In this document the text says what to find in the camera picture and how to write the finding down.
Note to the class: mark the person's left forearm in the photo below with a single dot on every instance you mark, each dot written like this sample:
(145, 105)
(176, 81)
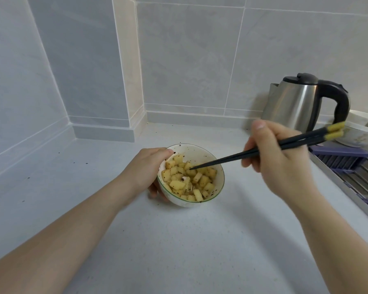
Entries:
(64, 235)

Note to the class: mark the person's left hand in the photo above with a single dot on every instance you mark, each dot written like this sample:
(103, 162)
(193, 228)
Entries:
(139, 171)

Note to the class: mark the pile of seasoned potato cubes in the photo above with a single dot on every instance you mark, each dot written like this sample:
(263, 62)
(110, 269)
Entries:
(187, 182)

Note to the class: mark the metal sink drying rack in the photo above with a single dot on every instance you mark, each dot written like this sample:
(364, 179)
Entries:
(362, 180)

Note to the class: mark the person's left thumb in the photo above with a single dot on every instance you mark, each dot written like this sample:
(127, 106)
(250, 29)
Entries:
(163, 153)

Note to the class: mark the white speckled ceramic bowl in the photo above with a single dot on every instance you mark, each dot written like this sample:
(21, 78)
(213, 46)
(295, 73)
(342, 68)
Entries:
(192, 201)

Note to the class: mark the person's right thumb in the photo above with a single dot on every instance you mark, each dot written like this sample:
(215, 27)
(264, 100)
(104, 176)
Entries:
(266, 128)

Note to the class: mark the plain white bowl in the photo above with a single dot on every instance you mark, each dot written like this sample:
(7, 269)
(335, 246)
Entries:
(363, 116)

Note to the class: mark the stainless steel electric kettle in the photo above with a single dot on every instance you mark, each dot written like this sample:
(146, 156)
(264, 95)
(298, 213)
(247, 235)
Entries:
(297, 104)

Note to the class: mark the black chopstick with yellow end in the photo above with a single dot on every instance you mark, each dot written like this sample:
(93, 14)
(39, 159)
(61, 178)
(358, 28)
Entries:
(309, 134)
(312, 140)

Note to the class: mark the person's right forearm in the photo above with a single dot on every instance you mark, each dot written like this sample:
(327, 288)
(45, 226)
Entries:
(340, 248)

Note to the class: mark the white bowl with floral print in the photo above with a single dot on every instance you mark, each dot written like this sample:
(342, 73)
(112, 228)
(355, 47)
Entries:
(360, 134)

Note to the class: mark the person's right hand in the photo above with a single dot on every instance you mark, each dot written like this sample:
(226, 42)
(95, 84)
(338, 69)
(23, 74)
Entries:
(283, 168)

